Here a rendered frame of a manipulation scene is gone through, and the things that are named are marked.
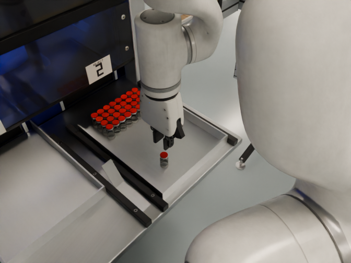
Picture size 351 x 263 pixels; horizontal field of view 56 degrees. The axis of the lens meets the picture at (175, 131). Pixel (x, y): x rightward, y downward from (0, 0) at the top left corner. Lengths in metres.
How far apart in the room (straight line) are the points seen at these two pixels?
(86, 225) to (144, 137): 0.30
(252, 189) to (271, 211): 1.59
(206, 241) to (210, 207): 1.51
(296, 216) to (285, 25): 0.20
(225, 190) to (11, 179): 1.26
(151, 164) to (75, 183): 0.20
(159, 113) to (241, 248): 0.43
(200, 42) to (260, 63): 0.39
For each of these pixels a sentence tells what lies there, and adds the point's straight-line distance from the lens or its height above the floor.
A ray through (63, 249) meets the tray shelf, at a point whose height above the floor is 0.88.
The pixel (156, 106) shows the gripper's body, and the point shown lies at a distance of 0.70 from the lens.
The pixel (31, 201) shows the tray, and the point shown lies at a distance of 0.90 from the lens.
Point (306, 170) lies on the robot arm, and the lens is 0.30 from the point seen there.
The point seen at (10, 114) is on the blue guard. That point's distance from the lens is 0.91.
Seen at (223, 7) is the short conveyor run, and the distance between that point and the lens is 1.59.
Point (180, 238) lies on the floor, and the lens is 1.76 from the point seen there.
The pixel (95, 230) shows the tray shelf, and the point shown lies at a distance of 0.82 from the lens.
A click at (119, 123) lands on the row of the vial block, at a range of 0.97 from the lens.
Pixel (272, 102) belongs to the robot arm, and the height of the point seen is 1.42.
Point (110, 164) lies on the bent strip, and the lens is 0.85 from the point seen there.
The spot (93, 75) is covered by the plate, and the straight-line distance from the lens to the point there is 0.99.
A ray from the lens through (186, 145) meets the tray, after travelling 0.94.
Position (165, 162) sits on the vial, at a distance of 0.87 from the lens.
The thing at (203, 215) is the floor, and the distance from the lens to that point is 1.83.
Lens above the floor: 1.59
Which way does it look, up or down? 46 degrees down
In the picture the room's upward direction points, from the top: straight up
